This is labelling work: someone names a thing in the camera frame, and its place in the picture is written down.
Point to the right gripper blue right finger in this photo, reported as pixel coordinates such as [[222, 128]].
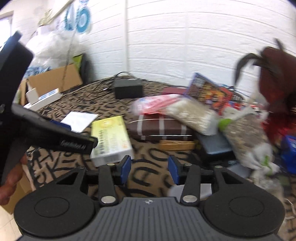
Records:
[[175, 169]]

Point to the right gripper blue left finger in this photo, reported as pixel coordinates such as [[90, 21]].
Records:
[[124, 168]]

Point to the yellow green box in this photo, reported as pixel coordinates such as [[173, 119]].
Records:
[[113, 141]]

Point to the cotton swabs bag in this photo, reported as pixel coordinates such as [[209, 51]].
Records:
[[194, 115]]

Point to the herb sachet bag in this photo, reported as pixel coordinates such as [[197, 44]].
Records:
[[249, 141]]

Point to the black red feather duster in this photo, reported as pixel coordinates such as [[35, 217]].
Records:
[[277, 125]]

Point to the person's left hand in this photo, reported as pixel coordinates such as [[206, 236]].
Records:
[[15, 175]]

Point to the wooden clothespin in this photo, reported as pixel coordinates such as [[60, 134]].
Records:
[[166, 145]]

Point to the brown striped case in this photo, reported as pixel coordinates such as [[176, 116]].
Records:
[[156, 127]]

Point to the white paper card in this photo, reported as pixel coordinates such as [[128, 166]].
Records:
[[79, 121]]

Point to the cardboard box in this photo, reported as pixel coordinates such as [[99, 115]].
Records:
[[50, 80]]

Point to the pink packet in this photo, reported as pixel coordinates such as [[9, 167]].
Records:
[[153, 104]]

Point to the patterned table cloth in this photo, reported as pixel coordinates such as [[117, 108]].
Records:
[[214, 204]]

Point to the black power adapter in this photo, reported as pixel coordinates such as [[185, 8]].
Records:
[[128, 88]]

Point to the dark red flat box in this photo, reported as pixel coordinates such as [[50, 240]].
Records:
[[174, 90]]

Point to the colourful card box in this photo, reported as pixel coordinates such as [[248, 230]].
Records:
[[208, 93]]

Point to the blue box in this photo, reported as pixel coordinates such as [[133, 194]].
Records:
[[288, 153]]

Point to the dark red wooden board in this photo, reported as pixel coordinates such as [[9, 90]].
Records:
[[278, 88]]

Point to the blue wall decoration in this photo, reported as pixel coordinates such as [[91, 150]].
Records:
[[78, 18]]

